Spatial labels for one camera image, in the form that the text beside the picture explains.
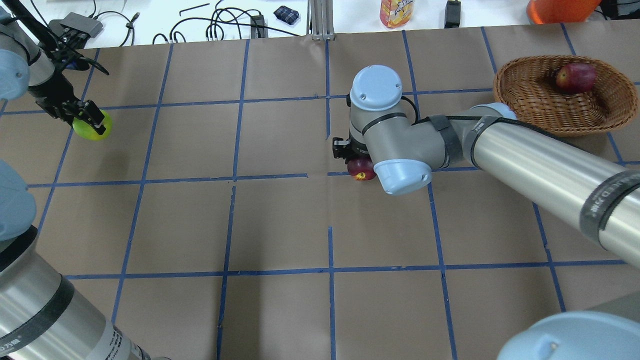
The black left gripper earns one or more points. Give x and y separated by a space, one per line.
50 94

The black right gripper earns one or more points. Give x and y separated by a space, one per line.
354 150

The green apple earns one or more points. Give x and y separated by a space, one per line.
84 130

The dark purple apple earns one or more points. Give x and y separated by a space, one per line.
361 168

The red apple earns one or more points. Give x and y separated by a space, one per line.
576 78

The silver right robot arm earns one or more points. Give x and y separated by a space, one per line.
597 197

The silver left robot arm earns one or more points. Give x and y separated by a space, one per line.
43 316

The woven wicker basket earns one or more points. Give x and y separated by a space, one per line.
527 85

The orange juice bottle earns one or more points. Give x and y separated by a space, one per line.
396 13

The black power adapter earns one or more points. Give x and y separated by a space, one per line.
453 14

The orange round container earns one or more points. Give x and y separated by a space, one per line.
560 11

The aluminium frame post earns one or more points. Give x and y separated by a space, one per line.
321 20

